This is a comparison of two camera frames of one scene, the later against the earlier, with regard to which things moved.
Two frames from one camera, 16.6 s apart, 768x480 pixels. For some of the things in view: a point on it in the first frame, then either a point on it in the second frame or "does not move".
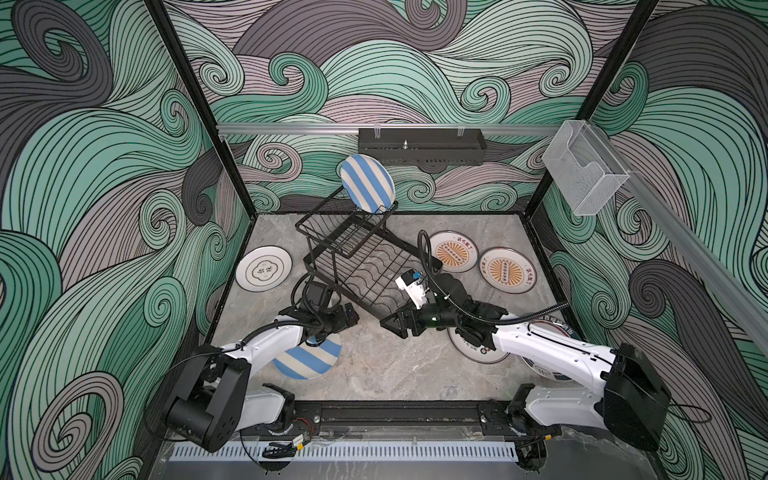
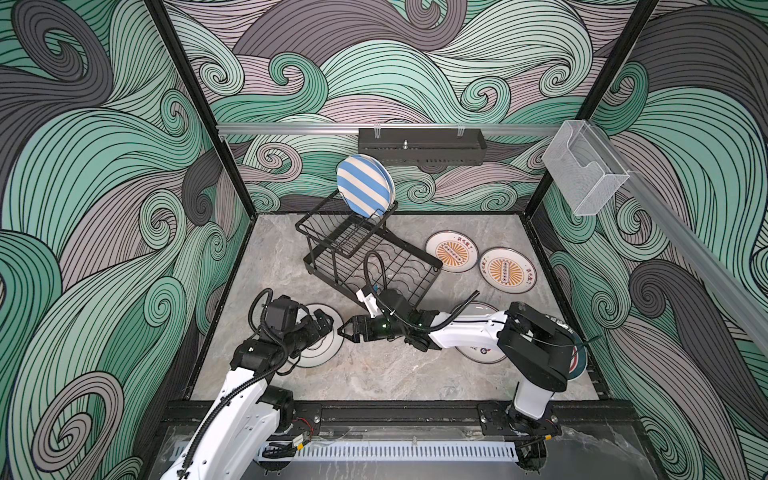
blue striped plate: x=306 y=362 → x=363 y=184
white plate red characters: x=472 y=352 does not move
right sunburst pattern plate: x=508 y=270 does not move
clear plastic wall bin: x=586 y=169 does not move
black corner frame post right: x=629 y=40 does not move
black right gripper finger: x=394 y=319 → x=356 y=325
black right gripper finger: x=395 y=325 → x=355 y=337
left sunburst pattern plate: x=456 y=251 does not move
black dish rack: x=353 y=256 does not move
